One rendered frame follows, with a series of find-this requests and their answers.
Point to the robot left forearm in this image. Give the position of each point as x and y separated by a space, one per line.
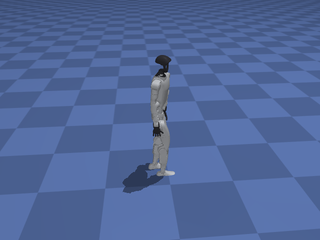
164 106

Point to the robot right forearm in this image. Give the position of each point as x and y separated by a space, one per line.
155 114

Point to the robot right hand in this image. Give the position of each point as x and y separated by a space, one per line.
157 130

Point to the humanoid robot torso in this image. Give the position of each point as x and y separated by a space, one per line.
162 94

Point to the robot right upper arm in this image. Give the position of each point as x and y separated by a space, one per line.
155 87

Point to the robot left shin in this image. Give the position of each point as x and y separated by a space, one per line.
155 153

